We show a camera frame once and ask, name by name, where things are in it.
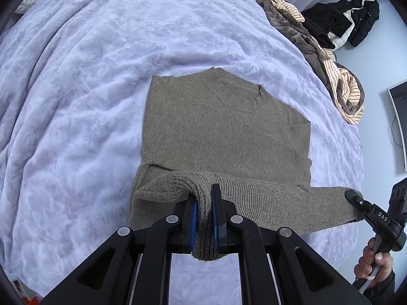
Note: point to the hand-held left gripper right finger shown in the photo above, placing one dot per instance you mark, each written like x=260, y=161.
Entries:
x=216, y=225

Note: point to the dark monitor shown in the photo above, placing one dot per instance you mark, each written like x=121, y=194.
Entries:
x=400, y=111

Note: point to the white puffer garment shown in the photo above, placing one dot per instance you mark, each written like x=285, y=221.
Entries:
x=345, y=31

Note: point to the olive knit sweater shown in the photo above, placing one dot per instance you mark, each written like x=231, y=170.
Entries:
x=222, y=133

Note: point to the person's right forearm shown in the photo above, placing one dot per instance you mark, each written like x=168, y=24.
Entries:
x=384, y=289

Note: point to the lavender plush blanket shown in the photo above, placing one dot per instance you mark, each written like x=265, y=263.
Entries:
x=79, y=85

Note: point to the black jacket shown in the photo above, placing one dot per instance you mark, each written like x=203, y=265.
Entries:
x=362, y=22

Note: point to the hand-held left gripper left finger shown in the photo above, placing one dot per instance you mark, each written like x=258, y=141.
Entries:
x=193, y=225

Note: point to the white clothes hanger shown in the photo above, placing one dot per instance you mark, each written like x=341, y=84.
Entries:
x=368, y=0

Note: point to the person's right hand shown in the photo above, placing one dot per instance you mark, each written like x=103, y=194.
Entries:
x=386, y=262

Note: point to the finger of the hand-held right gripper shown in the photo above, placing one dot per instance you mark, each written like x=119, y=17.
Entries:
x=400, y=200
x=376, y=217

